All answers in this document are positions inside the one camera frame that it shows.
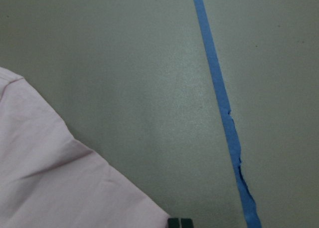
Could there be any pink Snoopy t-shirt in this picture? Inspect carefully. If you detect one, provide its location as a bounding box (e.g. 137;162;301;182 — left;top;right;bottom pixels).
0;68;168;228

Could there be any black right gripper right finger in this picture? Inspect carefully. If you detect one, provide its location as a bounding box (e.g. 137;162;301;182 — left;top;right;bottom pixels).
181;218;193;228

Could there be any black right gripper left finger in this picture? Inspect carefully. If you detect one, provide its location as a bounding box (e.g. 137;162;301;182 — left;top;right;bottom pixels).
167;218;180;228

